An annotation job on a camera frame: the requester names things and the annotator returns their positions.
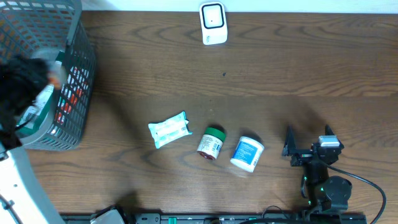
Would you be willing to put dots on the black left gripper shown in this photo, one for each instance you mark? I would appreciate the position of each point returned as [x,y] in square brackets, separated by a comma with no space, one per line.
[30,75]

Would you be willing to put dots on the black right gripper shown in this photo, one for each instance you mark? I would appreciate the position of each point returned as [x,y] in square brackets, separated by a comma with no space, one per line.
[302,155]

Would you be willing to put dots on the orange white small packet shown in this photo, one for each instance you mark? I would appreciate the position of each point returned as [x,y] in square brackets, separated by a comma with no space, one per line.
[55,79]

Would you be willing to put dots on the white blue label tub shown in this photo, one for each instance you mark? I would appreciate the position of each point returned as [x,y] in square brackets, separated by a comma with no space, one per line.
[247,154]

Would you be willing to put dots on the green lid white jar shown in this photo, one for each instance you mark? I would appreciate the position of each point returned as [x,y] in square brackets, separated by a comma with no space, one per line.
[211,143]

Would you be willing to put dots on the teal white wipes packet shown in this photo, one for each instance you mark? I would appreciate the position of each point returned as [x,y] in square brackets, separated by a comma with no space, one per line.
[169,130]

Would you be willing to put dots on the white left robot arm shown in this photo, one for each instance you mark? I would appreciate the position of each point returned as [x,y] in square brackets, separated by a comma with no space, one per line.
[23,199]

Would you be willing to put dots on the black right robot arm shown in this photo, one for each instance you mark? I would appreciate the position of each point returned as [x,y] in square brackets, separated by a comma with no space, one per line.
[325,193]

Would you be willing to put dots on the white barcode scanner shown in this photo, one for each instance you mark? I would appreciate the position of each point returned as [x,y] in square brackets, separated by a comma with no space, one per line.
[213,23]

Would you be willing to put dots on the green white 3M box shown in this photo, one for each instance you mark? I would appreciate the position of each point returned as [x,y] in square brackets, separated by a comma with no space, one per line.
[34,116]

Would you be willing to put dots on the grey plastic mesh basket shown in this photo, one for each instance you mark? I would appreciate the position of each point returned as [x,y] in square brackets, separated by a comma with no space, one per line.
[28,26]

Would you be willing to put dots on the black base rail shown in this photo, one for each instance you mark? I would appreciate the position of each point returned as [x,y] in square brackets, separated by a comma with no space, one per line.
[273,217]

